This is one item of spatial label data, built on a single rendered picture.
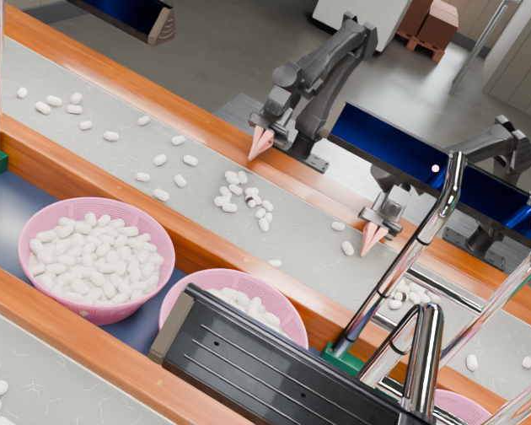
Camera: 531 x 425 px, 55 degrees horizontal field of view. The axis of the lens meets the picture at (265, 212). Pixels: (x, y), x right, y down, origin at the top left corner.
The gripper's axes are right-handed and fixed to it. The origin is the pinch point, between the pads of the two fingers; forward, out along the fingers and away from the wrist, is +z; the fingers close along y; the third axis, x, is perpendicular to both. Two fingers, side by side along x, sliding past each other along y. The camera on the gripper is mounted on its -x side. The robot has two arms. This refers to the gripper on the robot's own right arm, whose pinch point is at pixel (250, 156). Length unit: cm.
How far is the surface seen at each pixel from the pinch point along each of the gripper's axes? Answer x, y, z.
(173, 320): -68, 15, 39
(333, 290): -6.0, 31.3, 19.0
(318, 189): 10.5, 17.2, -4.5
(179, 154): 4.3, -16.2, 7.0
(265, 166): 9.6, 2.6, -2.6
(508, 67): 332, 108, -318
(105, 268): -22.5, -7.3, 38.8
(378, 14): 283, -25, -268
